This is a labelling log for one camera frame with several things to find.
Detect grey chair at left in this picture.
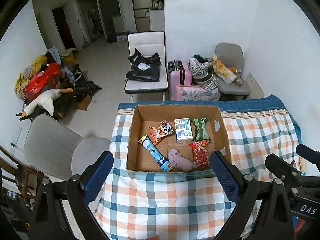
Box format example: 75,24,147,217
24,115,111,180

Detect blue long snack pouch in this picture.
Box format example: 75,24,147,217
138,135,174,172

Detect white padded chair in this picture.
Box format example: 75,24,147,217
124,31,169,101

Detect black bag on chair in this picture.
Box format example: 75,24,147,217
126,49,162,82

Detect yellow tissue pack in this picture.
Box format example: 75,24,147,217
174,118,194,144

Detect small wooden block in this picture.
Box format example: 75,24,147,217
298,156,306,174

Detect green snack bag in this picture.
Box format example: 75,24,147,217
191,118,212,143

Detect floral pink cushion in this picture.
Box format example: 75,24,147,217
176,86,221,101

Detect pink suitcase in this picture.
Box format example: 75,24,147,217
168,60,193,101

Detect red plastic bag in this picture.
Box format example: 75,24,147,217
23,63,61,100

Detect grey chair by wall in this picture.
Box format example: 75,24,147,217
215,42,250,100

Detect red snack bag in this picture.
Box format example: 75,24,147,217
188,139,209,169

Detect yellow white package on chair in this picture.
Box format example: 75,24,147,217
212,55,236,85

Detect orange cartoon snack bag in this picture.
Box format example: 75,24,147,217
149,120,174,146

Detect black white patterned bag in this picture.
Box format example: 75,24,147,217
188,57,219,90

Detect purple soft cloth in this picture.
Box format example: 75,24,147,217
168,149,199,172

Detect plaid checkered tablecloth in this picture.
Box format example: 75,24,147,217
94,95,302,239

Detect open brown cardboard box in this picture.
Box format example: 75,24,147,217
126,104,232,173

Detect white goose plush toy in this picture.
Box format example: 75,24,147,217
16,88,74,119

